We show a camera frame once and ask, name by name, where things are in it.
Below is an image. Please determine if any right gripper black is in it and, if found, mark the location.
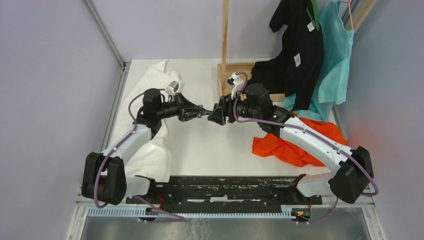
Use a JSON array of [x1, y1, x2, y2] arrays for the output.
[[208, 89, 261, 125]]

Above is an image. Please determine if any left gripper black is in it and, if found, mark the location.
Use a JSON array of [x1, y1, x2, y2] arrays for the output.
[[156, 92, 206, 122]]

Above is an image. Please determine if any small silver tee fitting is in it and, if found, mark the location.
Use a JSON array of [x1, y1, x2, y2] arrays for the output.
[[196, 105, 207, 118]]

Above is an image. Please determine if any dark metal faucet body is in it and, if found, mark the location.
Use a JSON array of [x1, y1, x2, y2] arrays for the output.
[[203, 110, 214, 116]]

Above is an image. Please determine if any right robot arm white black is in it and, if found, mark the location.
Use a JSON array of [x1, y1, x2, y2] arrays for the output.
[[206, 83, 379, 204]]

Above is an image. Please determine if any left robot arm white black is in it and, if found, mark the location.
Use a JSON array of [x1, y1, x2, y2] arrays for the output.
[[81, 88, 210, 209]]

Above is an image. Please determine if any wooden clothes rack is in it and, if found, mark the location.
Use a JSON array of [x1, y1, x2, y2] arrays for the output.
[[217, 0, 286, 95]]

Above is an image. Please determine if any white towel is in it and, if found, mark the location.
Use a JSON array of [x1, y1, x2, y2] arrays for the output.
[[104, 59, 184, 183]]

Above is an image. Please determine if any orange cloth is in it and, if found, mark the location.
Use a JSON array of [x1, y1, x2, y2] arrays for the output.
[[252, 117, 349, 167]]

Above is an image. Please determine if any black t-shirt hanging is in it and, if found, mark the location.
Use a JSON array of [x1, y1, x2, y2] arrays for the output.
[[247, 0, 324, 111]]

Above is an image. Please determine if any teal garment hanging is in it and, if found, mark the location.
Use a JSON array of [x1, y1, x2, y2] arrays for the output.
[[295, 0, 355, 122]]

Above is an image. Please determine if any green hanger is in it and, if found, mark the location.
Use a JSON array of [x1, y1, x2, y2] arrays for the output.
[[306, 0, 320, 32]]

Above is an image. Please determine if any pink hanger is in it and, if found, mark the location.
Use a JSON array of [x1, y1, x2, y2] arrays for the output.
[[340, 0, 355, 31]]

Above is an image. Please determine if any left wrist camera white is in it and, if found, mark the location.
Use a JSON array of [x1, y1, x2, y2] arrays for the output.
[[165, 80, 180, 96]]

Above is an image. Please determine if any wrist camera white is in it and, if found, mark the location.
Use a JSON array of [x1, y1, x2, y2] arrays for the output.
[[226, 72, 245, 99], [165, 80, 180, 96]]

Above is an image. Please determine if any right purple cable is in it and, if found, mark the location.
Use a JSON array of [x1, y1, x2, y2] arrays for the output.
[[232, 71, 380, 197]]

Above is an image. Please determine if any purple cable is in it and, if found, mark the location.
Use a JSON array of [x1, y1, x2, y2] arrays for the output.
[[93, 88, 167, 210], [232, 71, 380, 197]]

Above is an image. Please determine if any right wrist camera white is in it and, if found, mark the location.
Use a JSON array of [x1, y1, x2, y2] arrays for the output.
[[226, 72, 245, 99]]

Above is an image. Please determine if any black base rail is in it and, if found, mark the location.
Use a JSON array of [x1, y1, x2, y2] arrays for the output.
[[143, 175, 323, 214]]

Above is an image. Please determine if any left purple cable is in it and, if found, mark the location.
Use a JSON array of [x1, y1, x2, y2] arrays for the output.
[[93, 88, 167, 210]]

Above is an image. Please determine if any white cable duct strip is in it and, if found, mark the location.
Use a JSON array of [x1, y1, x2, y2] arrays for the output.
[[87, 206, 296, 220]]

